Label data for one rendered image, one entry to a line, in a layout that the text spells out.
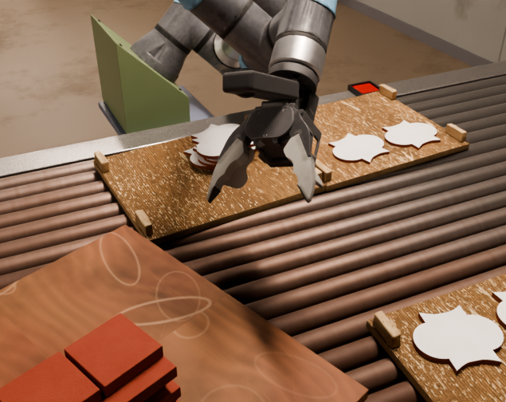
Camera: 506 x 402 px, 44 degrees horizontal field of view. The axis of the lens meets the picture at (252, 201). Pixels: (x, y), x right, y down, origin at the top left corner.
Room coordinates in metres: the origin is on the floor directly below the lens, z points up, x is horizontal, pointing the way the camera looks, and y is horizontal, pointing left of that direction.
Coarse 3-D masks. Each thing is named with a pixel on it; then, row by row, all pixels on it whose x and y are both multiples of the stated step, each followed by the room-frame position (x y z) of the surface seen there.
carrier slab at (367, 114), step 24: (360, 96) 1.61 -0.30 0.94; (336, 120) 1.45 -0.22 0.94; (360, 120) 1.45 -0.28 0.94; (384, 120) 1.45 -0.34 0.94; (408, 120) 1.45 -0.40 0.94; (312, 144) 1.33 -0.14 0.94; (384, 144) 1.33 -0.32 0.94; (432, 144) 1.33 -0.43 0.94; (456, 144) 1.33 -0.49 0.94; (336, 168) 1.22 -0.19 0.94; (360, 168) 1.22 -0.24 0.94; (384, 168) 1.22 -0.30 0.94
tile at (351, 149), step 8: (352, 136) 1.35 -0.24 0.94; (360, 136) 1.35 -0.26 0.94; (368, 136) 1.35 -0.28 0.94; (376, 136) 1.35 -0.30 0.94; (328, 144) 1.32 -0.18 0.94; (336, 144) 1.31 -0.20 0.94; (344, 144) 1.31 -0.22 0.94; (352, 144) 1.31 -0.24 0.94; (360, 144) 1.31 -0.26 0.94; (368, 144) 1.31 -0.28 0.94; (376, 144) 1.31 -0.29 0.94; (336, 152) 1.27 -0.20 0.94; (344, 152) 1.27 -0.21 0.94; (352, 152) 1.27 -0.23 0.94; (360, 152) 1.27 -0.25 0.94; (368, 152) 1.27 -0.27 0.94; (376, 152) 1.27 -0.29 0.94; (384, 152) 1.28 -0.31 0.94; (344, 160) 1.24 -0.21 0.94; (352, 160) 1.24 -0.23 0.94; (360, 160) 1.25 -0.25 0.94; (368, 160) 1.24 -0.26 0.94
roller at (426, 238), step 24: (480, 216) 1.05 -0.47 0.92; (504, 216) 1.06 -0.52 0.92; (408, 240) 0.97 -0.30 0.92; (432, 240) 0.98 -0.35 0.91; (312, 264) 0.90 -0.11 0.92; (336, 264) 0.90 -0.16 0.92; (360, 264) 0.91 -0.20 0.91; (240, 288) 0.83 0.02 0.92; (264, 288) 0.84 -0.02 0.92; (288, 288) 0.85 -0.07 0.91
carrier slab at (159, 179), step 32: (128, 160) 1.25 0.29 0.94; (160, 160) 1.25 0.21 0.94; (256, 160) 1.25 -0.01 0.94; (128, 192) 1.12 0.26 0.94; (160, 192) 1.12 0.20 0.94; (192, 192) 1.12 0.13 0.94; (224, 192) 1.12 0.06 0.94; (256, 192) 1.12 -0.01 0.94; (288, 192) 1.12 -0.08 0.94; (160, 224) 1.00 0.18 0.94; (192, 224) 1.00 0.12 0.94
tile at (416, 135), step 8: (384, 128) 1.40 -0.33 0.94; (392, 128) 1.39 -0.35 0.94; (400, 128) 1.39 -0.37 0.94; (408, 128) 1.39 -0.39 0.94; (416, 128) 1.39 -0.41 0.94; (424, 128) 1.39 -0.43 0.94; (432, 128) 1.39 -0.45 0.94; (392, 136) 1.35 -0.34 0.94; (400, 136) 1.35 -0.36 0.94; (408, 136) 1.35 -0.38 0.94; (416, 136) 1.35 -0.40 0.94; (424, 136) 1.35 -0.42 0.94; (432, 136) 1.35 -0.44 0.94; (392, 144) 1.32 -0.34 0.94; (400, 144) 1.31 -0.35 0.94; (408, 144) 1.31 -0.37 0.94; (416, 144) 1.31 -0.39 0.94; (424, 144) 1.32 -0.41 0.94
